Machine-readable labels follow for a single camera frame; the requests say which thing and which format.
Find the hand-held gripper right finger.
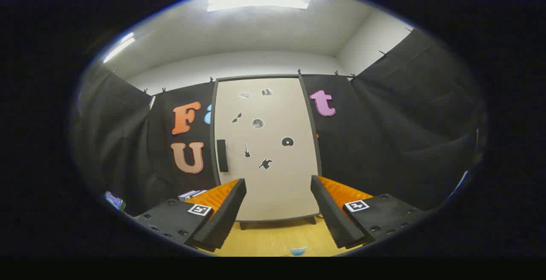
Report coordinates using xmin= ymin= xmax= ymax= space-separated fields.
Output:
xmin=310 ymin=175 xmax=427 ymax=249

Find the rectangular ceiling light panel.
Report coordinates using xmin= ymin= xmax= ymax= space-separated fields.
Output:
xmin=207 ymin=0 xmax=313 ymax=12

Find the grey cabinet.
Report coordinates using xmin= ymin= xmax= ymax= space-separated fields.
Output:
xmin=210 ymin=74 xmax=323 ymax=230

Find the black door handle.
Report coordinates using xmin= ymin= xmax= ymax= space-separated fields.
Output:
xmin=217 ymin=140 xmax=229 ymax=172

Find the black backdrop cloth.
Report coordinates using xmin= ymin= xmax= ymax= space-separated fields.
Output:
xmin=73 ymin=28 xmax=487 ymax=216

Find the beige cabinet door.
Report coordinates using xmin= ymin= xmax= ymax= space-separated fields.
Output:
xmin=215 ymin=78 xmax=319 ymax=222

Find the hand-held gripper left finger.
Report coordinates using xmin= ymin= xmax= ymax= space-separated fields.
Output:
xmin=133 ymin=178 xmax=247 ymax=252

